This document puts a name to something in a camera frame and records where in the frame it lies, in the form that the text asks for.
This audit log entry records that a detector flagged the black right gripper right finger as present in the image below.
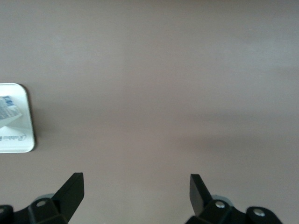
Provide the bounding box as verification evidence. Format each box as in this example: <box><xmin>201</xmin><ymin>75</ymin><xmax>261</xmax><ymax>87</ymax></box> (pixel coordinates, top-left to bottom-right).
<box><xmin>185</xmin><ymin>174</ymin><xmax>283</xmax><ymax>224</ymax></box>

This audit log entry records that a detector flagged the blue white milk carton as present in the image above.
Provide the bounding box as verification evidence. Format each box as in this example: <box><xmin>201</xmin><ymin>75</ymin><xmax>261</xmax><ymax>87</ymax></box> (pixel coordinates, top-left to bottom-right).
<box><xmin>0</xmin><ymin>95</ymin><xmax>23</xmax><ymax>129</ymax></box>

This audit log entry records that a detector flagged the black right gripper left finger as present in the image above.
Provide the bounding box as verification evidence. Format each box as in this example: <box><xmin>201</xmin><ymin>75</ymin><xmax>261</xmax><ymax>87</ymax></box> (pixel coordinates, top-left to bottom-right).
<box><xmin>0</xmin><ymin>172</ymin><xmax>84</xmax><ymax>224</ymax></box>

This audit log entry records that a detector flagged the cream tray with rabbit print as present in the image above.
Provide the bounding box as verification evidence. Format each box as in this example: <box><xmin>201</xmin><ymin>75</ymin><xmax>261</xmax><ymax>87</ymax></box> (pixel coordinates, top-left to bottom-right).
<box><xmin>0</xmin><ymin>83</ymin><xmax>36</xmax><ymax>154</ymax></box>

